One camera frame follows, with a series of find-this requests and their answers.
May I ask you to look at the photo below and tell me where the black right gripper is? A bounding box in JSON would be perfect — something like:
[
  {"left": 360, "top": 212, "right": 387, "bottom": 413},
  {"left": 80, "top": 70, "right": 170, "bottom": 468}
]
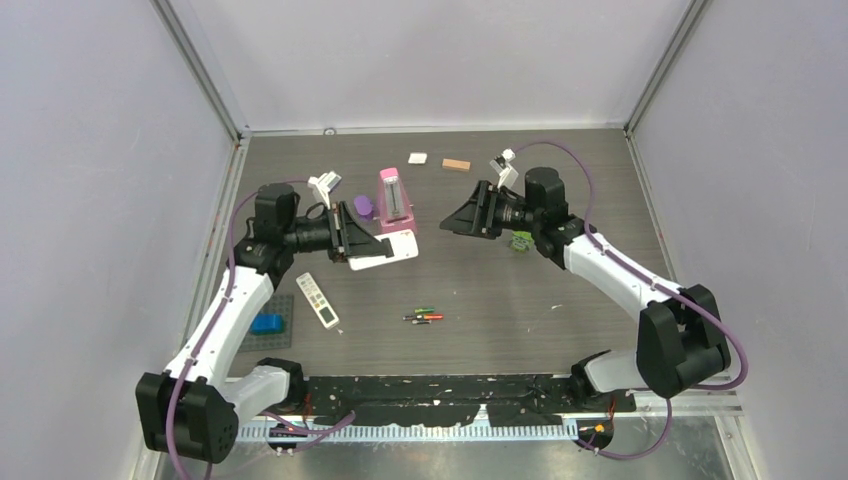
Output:
[{"left": 440, "top": 181, "right": 541, "bottom": 242}]

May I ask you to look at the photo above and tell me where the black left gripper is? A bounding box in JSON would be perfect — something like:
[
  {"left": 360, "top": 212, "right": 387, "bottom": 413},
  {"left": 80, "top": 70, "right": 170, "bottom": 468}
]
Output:
[{"left": 283, "top": 201, "right": 387, "bottom": 263}]

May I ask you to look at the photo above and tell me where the white remote control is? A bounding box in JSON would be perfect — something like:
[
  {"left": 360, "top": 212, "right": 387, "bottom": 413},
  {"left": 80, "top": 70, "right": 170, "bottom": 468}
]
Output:
[
  {"left": 349, "top": 229, "right": 419, "bottom": 271},
  {"left": 296, "top": 273, "right": 340, "bottom": 329}
]

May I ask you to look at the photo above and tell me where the white battery cover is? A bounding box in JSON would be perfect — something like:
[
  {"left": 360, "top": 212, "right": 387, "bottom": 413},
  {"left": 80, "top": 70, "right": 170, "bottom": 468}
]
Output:
[{"left": 408, "top": 152, "right": 428, "bottom": 165}]

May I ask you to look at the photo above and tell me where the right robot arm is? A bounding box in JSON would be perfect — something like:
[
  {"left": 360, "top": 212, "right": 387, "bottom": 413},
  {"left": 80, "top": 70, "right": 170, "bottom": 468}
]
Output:
[{"left": 439, "top": 167, "right": 732, "bottom": 411}]

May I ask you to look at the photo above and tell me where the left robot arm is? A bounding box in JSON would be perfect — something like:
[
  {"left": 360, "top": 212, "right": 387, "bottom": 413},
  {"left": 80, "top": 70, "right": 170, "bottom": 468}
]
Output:
[{"left": 135, "top": 183, "right": 394, "bottom": 464}]

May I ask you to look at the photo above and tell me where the purple round object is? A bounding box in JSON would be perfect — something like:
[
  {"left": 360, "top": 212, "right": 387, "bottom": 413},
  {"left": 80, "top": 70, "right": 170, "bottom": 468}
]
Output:
[{"left": 353, "top": 195, "right": 376, "bottom": 221}]

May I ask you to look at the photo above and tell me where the pink metronome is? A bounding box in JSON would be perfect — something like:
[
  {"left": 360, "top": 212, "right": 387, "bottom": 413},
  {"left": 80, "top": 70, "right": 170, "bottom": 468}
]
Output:
[{"left": 376, "top": 168, "right": 417, "bottom": 234}]

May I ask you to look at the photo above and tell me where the green terminal block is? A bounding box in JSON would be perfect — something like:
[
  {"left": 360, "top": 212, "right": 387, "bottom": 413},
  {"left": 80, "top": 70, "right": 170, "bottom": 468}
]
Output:
[{"left": 508, "top": 231, "right": 534, "bottom": 253}]

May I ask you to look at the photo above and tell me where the small wooden block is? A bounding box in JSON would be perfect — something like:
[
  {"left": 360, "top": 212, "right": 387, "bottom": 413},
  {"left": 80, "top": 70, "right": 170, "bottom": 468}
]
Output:
[{"left": 442, "top": 158, "right": 471, "bottom": 173}]

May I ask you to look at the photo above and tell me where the blue brick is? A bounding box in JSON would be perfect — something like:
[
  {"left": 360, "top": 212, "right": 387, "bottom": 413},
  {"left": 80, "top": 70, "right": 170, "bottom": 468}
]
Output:
[{"left": 249, "top": 314, "right": 285, "bottom": 336}]

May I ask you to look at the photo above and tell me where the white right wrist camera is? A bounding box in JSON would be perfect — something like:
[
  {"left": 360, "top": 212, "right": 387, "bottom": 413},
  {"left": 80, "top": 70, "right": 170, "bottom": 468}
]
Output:
[{"left": 490, "top": 148, "right": 518, "bottom": 189}]

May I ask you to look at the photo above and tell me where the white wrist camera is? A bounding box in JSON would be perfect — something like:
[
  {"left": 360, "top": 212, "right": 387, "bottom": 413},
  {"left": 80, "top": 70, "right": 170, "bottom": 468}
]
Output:
[
  {"left": 490, "top": 148, "right": 518, "bottom": 189},
  {"left": 307, "top": 171, "right": 342, "bottom": 208}
]

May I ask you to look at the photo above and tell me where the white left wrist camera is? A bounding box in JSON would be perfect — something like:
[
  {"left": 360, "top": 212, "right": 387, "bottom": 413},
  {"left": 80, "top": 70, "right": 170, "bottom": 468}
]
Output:
[{"left": 307, "top": 171, "right": 342, "bottom": 208}]

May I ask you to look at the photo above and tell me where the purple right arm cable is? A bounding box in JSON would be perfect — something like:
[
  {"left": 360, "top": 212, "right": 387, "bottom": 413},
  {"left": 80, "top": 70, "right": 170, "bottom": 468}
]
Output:
[{"left": 513, "top": 140, "right": 750, "bottom": 462}]

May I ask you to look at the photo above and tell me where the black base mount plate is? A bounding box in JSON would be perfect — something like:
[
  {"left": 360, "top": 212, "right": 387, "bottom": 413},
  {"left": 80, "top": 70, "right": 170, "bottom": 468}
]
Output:
[{"left": 269, "top": 373, "right": 636, "bottom": 427}]

